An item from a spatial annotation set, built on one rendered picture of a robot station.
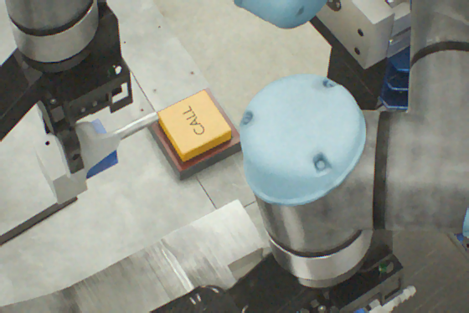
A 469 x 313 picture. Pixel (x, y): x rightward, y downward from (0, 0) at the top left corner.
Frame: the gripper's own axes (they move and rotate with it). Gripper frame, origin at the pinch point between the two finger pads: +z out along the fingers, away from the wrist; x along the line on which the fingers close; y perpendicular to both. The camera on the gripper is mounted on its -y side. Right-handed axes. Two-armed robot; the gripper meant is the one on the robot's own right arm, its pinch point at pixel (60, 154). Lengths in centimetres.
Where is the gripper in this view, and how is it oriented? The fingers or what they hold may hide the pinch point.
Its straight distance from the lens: 97.8
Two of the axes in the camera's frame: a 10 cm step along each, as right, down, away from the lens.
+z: -0.1, 4.7, 8.8
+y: 8.7, -4.4, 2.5
